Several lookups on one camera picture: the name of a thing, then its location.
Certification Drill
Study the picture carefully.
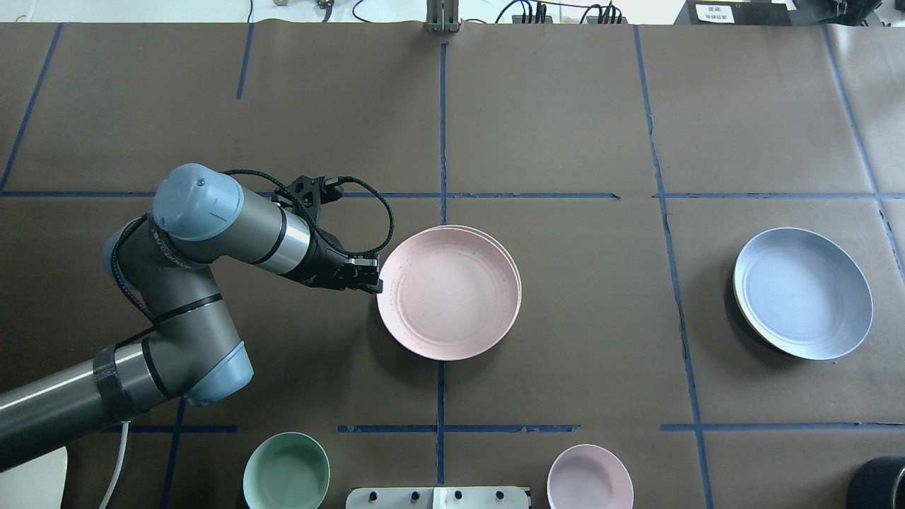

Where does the aluminium frame post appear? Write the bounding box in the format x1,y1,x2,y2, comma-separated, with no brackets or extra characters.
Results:
424,0,462,33

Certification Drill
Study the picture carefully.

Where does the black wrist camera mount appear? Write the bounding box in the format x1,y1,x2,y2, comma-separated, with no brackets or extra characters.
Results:
271,176,344,215

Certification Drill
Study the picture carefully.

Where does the dark blue pot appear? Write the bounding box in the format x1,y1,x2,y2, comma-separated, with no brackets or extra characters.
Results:
846,455,904,508

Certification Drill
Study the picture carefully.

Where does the black box with label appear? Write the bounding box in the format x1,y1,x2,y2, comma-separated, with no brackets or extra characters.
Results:
673,1,792,26

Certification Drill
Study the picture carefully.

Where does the green bowl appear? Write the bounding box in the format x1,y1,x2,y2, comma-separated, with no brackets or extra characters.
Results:
243,432,331,508

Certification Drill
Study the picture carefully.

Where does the pink plate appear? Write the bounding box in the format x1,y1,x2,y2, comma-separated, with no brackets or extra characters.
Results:
376,225,522,361

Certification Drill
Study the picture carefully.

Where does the blue plate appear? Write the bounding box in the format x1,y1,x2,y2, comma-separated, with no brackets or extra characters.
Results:
732,228,874,361

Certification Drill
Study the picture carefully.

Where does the pink bowl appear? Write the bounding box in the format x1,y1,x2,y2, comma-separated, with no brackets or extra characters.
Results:
547,444,634,508

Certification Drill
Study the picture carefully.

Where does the cream white plate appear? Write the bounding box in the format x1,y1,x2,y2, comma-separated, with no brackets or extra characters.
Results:
427,225,522,341

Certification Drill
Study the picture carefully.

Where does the black power strip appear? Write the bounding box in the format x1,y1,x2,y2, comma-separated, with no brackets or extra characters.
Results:
516,1,629,25

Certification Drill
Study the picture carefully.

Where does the cream white toaster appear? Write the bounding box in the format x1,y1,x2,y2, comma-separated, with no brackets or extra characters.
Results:
1,447,69,508

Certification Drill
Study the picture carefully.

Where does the white toaster power cable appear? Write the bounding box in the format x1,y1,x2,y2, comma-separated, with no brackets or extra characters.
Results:
98,421,132,509

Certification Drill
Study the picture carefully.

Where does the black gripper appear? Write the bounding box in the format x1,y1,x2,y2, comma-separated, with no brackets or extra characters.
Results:
308,241,383,294

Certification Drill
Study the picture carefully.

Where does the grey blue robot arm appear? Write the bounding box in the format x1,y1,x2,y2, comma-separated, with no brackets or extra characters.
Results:
2,163,384,470

